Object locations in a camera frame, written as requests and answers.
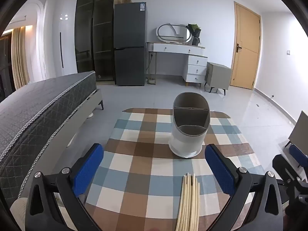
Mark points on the beige curtain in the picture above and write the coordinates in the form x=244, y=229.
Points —
x=20, y=60

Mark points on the oval mirror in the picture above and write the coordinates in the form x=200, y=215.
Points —
x=184, y=35

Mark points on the wooden door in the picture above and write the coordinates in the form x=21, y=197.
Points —
x=245, y=48

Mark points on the bundle of wooden chopsticks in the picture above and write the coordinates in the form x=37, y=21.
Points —
x=189, y=202

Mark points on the grey chair at right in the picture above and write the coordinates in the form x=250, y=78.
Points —
x=299, y=130

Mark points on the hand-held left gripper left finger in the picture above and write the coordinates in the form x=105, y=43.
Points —
x=89, y=170

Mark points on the grey white chopstick holder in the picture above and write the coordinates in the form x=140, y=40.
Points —
x=185, y=142

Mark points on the checked tablecloth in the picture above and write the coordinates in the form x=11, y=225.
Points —
x=144, y=149

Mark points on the dark grey refrigerator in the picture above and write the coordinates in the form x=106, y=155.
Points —
x=130, y=41

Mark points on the grey bed frame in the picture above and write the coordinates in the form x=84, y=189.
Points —
x=72, y=122

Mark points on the dark window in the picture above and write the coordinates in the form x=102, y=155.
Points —
x=4, y=65

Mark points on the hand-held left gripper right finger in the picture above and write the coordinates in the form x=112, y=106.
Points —
x=220, y=170

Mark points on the dark glass wardrobe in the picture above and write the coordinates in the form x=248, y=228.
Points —
x=96, y=28

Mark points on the sheer white curtain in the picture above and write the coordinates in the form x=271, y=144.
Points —
x=37, y=53

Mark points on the beige cloth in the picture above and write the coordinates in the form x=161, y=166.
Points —
x=18, y=211

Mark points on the potted plant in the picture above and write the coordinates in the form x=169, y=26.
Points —
x=195, y=32

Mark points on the grey quilted mattress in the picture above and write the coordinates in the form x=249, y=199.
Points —
x=36, y=105

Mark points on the grey nightstand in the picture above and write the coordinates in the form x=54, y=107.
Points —
x=217, y=75

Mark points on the cardboard box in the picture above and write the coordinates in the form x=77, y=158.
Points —
x=126, y=1

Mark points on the power strip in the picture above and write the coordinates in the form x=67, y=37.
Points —
x=151, y=81

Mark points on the white wardrobe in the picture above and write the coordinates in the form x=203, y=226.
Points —
x=67, y=41

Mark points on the white dressing table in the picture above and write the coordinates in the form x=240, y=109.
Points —
x=197, y=62

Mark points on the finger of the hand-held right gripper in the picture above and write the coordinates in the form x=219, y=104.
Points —
x=298, y=155

